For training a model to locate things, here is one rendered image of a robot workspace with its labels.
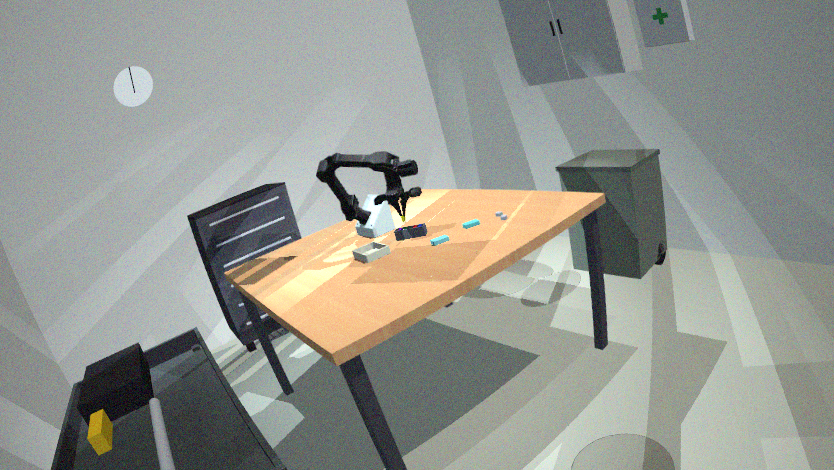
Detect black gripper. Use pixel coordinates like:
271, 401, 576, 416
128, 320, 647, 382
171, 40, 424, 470
373, 178, 422, 217

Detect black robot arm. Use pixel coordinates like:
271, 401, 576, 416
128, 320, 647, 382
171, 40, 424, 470
316, 151, 418, 225

